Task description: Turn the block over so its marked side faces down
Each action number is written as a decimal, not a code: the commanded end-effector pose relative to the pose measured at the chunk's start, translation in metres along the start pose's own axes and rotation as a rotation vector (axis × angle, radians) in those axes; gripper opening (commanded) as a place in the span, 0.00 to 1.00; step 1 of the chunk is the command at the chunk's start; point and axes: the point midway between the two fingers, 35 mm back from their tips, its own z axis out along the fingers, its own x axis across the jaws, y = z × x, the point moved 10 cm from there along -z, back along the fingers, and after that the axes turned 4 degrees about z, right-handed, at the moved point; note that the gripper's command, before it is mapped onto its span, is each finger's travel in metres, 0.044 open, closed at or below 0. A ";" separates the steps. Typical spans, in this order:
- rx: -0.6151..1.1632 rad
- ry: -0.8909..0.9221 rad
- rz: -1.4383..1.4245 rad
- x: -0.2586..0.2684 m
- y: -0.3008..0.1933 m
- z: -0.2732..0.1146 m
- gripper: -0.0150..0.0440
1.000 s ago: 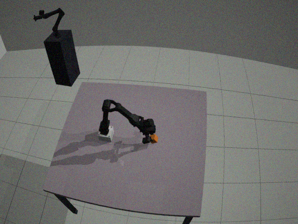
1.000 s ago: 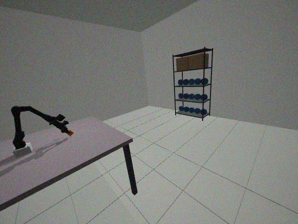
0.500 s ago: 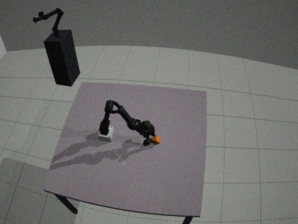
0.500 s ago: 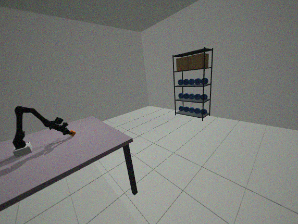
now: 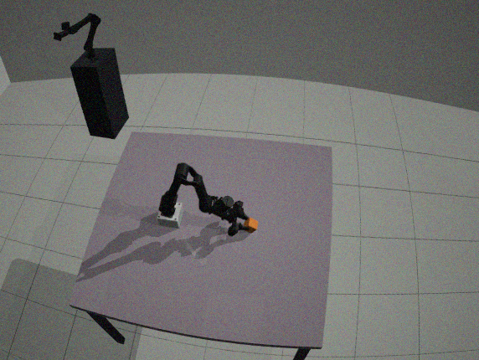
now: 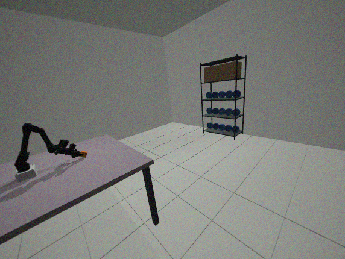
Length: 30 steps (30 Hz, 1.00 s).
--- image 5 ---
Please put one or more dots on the orange block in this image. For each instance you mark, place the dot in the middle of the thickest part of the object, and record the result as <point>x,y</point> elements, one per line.
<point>251,224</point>

